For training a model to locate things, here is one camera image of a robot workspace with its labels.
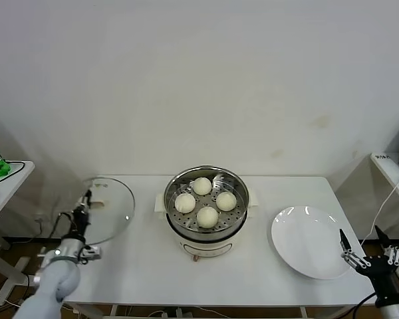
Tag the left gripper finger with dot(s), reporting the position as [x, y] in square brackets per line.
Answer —
[88, 198]
[81, 204]

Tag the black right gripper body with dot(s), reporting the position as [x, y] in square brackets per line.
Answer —
[384, 272]

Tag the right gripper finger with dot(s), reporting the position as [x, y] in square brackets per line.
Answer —
[393, 254]
[347, 252]

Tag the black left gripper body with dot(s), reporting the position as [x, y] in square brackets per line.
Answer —
[79, 222]

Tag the round glass pot lid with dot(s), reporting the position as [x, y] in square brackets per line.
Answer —
[114, 212]

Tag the white steamed baozi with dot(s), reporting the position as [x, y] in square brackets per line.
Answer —
[185, 202]
[207, 216]
[226, 201]
[202, 185]

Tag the stainless steel steamer basket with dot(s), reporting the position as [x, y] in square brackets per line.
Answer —
[239, 199]

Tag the white round plate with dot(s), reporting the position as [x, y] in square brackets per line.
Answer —
[306, 246]

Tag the white side desk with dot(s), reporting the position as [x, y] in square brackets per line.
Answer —
[384, 166]
[16, 179]

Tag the white floor power strip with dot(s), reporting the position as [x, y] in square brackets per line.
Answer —
[183, 313]

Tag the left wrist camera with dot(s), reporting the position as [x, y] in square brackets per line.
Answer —
[92, 254]

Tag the white wall socket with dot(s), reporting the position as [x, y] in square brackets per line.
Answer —
[41, 219]

